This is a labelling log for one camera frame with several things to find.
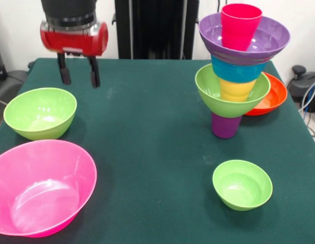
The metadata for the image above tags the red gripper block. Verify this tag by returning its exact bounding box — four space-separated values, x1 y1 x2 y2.
40 20 109 89

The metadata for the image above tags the purple plastic cup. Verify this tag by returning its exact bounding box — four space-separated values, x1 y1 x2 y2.
211 113 243 139

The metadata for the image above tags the blue plastic bowl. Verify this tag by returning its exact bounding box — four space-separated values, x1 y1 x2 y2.
211 52 269 83

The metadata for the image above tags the yellow plastic cup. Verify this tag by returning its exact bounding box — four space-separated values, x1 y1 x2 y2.
219 77 257 103

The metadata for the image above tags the red plastic cup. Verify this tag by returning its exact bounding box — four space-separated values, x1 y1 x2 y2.
220 3 263 52

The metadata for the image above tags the purple plastic bowl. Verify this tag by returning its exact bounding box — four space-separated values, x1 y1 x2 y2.
198 13 291 64

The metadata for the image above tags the orange-red plastic bowl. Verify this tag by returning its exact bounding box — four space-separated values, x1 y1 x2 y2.
243 72 288 117

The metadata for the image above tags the black chair base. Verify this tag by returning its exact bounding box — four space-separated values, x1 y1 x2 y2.
0 70 28 107
287 65 315 112

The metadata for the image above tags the dark green tablecloth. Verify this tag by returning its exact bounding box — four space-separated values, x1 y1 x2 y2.
0 57 315 244

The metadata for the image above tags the large pink plastic bowl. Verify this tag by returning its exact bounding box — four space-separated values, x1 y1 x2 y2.
0 139 98 238

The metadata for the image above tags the small green plastic bowl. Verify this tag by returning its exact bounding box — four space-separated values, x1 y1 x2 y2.
212 159 273 211

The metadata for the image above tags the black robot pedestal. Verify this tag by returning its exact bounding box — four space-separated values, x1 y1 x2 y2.
112 0 200 60

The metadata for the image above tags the tangle of cables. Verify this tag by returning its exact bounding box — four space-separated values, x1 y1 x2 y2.
299 77 315 139

